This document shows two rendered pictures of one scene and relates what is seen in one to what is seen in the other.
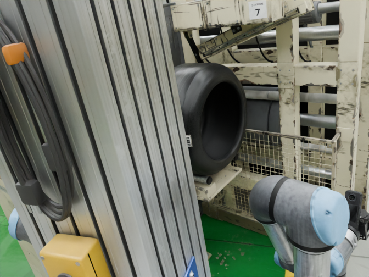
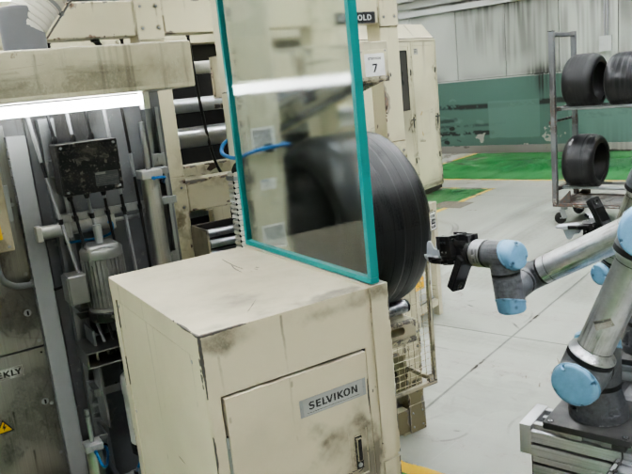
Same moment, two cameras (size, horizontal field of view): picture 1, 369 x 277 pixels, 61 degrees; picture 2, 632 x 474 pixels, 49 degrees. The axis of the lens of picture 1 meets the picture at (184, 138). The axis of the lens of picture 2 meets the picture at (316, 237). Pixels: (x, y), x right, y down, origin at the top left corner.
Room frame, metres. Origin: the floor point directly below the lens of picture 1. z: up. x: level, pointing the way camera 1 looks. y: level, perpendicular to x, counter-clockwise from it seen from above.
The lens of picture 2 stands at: (1.08, 2.12, 1.66)
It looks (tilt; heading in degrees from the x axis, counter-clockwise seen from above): 12 degrees down; 286
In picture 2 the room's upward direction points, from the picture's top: 6 degrees counter-clockwise
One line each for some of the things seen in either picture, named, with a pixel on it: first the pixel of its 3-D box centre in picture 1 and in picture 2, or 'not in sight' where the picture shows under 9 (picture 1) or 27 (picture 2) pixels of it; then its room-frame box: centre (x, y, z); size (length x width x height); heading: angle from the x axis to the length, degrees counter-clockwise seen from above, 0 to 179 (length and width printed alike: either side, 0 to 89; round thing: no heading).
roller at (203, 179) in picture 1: (185, 173); (364, 318); (1.55, 0.03, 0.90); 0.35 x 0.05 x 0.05; 47
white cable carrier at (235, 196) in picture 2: not in sight; (245, 249); (1.85, 0.22, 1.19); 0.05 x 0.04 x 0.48; 137
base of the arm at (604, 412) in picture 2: not in sight; (597, 396); (0.88, 0.28, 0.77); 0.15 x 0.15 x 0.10
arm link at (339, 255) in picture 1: (333, 255); not in sight; (0.68, -0.37, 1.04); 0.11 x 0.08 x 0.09; 131
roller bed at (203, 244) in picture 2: not in sight; (229, 262); (2.09, -0.16, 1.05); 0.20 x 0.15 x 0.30; 47
